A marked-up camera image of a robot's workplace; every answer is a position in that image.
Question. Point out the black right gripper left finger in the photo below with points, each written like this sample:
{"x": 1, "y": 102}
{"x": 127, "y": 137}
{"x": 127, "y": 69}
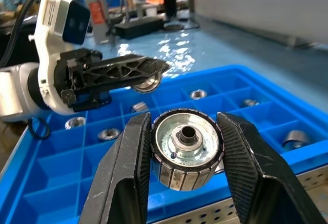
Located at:
{"x": 120, "y": 172}

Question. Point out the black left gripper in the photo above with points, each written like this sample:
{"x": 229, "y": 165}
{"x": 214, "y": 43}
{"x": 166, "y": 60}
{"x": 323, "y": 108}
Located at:
{"x": 69, "y": 80}

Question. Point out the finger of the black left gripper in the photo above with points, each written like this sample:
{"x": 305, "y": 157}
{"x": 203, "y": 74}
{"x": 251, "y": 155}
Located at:
{"x": 153, "y": 66}

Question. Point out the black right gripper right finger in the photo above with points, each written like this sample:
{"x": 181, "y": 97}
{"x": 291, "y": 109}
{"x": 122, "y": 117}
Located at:
{"x": 256, "y": 172}

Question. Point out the blue compartment tray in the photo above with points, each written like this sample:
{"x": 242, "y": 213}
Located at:
{"x": 61, "y": 162}

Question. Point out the black power adapter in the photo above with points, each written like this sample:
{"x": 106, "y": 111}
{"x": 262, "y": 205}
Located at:
{"x": 138, "y": 26}

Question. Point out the small white cup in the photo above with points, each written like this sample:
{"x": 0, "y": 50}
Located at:
{"x": 151, "y": 11}

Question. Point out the perforated metal tray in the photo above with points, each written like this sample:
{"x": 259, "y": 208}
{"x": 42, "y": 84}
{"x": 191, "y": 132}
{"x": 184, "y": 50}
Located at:
{"x": 317, "y": 190}

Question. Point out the grey device with red label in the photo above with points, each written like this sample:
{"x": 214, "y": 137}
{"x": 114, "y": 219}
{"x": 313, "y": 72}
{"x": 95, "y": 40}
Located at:
{"x": 97, "y": 16}

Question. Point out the white backdrop board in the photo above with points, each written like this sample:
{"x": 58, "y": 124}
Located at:
{"x": 256, "y": 3}

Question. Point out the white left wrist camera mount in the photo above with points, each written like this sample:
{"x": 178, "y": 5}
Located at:
{"x": 46, "y": 42}

